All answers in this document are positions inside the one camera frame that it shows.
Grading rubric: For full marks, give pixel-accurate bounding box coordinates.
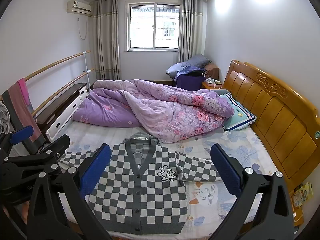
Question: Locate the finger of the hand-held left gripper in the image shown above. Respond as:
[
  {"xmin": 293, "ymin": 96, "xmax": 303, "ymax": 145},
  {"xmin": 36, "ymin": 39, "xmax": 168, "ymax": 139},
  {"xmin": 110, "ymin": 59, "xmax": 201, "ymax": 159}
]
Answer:
[
  {"xmin": 0, "ymin": 125, "xmax": 34, "ymax": 155},
  {"xmin": 4, "ymin": 134, "xmax": 71, "ymax": 167}
]

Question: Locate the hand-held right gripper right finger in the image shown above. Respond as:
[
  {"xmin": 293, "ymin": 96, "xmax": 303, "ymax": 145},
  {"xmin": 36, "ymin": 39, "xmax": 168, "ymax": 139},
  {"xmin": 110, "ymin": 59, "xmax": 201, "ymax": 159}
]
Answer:
[{"xmin": 207, "ymin": 144, "xmax": 295, "ymax": 240}]

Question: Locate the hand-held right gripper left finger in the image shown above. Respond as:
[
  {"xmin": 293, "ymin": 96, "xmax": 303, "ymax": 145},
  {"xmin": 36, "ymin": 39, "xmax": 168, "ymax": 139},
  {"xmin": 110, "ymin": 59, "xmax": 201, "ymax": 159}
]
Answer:
[{"xmin": 27, "ymin": 144, "xmax": 112, "ymax": 240}]

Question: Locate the grey white checkered cardigan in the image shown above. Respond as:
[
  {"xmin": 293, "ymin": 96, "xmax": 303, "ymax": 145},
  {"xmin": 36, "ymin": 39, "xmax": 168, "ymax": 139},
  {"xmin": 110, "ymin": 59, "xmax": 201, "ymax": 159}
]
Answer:
[{"xmin": 59, "ymin": 131, "xmax": 223, "ymax": 235}]

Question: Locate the pink grey towel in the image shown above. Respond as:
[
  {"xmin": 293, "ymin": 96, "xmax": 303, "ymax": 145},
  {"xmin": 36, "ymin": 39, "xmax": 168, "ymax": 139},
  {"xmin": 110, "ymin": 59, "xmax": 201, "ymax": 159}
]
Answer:
[{"xmin": 1, "ymin": 81, "xmax": 47, "ymax": 155}]

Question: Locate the white standing fan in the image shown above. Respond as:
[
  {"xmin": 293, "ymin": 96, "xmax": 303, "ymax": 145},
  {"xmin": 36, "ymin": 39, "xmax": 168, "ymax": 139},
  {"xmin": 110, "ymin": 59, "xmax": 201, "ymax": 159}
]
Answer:
[{"xmin": 0, "ymin": 102, "xmax": 11, "ymax": 134}]

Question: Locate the printed bed sheet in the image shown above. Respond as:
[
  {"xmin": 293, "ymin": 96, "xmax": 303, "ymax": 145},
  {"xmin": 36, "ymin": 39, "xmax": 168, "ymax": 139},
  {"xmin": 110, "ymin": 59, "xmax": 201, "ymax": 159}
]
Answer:
[{"xmin": 49, "ymin": 122, "xmax": 279, "ymax": 240}]

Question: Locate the dark top white drawer cabinet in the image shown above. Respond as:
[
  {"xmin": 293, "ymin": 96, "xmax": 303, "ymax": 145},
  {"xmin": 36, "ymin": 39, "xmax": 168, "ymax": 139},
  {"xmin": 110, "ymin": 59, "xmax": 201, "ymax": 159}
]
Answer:
[{"xmin": 36, "ymin": 83, "xmax": 89, "ymax": 143}]

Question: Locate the teal striped cloth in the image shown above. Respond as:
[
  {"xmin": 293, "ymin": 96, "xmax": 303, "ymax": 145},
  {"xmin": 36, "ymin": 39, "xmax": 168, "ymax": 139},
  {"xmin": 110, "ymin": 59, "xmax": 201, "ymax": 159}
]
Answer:
[{"xmin": 220, "ymin": 92, "xmax": 257, "ymax": 132}]

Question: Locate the purple floral quilt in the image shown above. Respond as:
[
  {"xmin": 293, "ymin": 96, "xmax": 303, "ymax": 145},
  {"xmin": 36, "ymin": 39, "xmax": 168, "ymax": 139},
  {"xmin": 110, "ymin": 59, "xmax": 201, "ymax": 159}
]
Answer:
[{"xmin": 72, "ymin": 79, "xmax": 235, "ymax": 143}]

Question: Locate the yellow packet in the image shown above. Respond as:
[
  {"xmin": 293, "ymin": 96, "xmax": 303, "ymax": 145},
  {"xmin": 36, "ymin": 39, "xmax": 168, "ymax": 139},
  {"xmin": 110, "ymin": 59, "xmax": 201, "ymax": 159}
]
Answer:
[{"xmin": 290, "ymin": 181, "xmax": 314, "ymax": 208}]

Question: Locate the wooden nightstand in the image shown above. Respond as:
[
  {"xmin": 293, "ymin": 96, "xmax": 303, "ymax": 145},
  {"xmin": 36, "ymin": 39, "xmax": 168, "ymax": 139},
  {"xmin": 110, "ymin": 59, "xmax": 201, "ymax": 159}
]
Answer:
[{"xmin": 201, "ymin": 79, "xmax": 224, "ymax": 90}]

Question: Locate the dark purple cloth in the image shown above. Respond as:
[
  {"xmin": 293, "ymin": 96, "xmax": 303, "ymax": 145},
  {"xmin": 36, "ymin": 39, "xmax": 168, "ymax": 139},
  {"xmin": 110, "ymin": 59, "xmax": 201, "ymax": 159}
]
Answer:
[{"xmin": 174, "ymin": 66, "xmax": 207, "ymax": 90}]

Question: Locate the brown cloth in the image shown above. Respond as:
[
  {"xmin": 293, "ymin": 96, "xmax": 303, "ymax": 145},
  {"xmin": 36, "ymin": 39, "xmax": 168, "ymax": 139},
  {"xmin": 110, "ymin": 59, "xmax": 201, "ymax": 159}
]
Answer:
[{"xmin": 204, "ymin": 63, "xmax": 220, "ymax": 80}]

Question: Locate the blue grey bedding pile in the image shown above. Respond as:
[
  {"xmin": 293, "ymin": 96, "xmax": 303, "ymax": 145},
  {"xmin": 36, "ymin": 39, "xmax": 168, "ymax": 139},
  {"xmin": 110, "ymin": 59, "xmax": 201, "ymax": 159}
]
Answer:
[{"xmin": 166, "ymin": 54, "xmax": 210, "ymax": 80}]

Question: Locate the grey striped curtain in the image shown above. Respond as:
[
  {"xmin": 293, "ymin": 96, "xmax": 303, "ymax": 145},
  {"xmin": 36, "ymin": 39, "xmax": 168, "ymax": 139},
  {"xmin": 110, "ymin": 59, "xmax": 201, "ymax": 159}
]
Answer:
[
  {"xmin": 91, "ymin": 0, "xmax": 122, "ymax": 82},
  {"xmin": 178, "ymin": 0, "xmax": 207, "ymax": 63}
]

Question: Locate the white air conditioner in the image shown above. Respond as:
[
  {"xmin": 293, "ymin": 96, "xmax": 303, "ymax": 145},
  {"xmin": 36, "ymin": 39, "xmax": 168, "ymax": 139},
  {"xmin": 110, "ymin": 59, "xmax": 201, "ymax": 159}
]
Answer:
[{"xmin": 67, "ymin": 0, "xmax": 92, "ymax": 17}]

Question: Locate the barred window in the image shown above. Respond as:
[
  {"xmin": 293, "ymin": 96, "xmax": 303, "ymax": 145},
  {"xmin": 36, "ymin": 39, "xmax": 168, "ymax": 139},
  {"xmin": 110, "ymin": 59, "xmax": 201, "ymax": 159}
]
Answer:
[{"xmin": 127, "ymin": 2, "xmax": 181, "ymax": 52}]

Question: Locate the wooden barre rail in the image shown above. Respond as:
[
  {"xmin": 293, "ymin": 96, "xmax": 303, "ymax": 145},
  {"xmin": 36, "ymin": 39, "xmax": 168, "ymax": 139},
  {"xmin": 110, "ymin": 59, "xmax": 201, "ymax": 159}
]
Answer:
[
  {"xmin": 0, "ymin": 51, "xmax": 91, "ymax": 98},
  {"xmin": 32, "ymin": 68, "xmax": 95, "ymax": 117}
]

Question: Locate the wooden bed frame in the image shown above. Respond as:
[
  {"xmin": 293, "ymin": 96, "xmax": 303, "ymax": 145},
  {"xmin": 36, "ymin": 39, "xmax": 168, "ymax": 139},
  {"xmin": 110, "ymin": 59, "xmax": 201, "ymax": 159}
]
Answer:
[{"xmin": 222, "ymin": 59, "xmax": 320, "ymax": 193}]

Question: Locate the white barre post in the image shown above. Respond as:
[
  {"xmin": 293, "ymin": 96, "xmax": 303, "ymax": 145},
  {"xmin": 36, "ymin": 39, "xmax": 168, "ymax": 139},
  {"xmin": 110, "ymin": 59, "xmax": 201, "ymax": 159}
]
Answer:
[{"xmin": 84, "ymin": 51, "xmax": 92, "ymax": 92}]

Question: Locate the air conditioner cable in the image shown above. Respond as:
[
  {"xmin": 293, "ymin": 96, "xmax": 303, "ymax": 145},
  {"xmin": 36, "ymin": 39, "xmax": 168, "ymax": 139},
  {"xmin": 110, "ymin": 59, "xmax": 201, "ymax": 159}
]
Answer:
[{"xmin": 77, "ymin": 17, "xmax": 88, "ymax": 40}]

